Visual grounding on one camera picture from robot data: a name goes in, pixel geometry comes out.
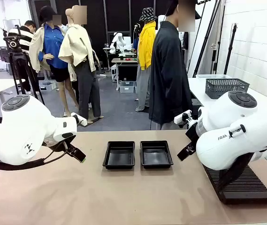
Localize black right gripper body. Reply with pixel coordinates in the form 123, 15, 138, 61
185, 123, 198, 147

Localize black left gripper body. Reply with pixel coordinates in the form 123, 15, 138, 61
58, 136, 77, 150

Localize black ESD tray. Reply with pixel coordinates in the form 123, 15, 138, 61
102, 141, 136, 170
139, 140, 174, 169

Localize white side table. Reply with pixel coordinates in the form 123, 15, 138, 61
187, 77, 267, 118

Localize grey plastic mesh basket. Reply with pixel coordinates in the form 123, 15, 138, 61
205, 78, 251, 99

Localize clear plastic storage box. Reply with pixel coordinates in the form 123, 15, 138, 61
119, 81, 136, 94
39, 81, 57, 91

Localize person in black coat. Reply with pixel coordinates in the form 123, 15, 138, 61
148, 0, 202, 131

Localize black slotted board rack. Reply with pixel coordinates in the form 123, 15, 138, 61
203, 161, 267, 204

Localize black light stand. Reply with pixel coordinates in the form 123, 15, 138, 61
192, 0, 221, 78

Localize mannequin with cream jacket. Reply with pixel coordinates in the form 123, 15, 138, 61
58, 8, 105, 125

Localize slim black stand pole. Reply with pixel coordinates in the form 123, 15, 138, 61
223, 22, 238, 75

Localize mannequin with blue shirt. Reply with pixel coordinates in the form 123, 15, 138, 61
29, 6, 79, 118

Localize background work table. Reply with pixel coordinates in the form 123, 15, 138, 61
111, 57, 138, 91

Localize mannequin with yellow hoodie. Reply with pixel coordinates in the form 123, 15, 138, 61
135, 7, 159, 113

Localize person in light blue shirt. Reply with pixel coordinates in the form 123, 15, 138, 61
61, 6, 87, 33

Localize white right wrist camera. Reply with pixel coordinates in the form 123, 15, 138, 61
174, 109, 193, 128

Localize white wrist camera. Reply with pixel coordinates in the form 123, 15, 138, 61
174, 109, 193, 128
71, 112, 88, 127

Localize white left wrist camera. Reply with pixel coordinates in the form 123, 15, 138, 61
71, 112, 88, 127

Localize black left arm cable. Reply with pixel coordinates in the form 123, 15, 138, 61
0, 140, 69, 171

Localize camera on black tripod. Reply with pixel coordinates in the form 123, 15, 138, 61
8, 20, 41, 96

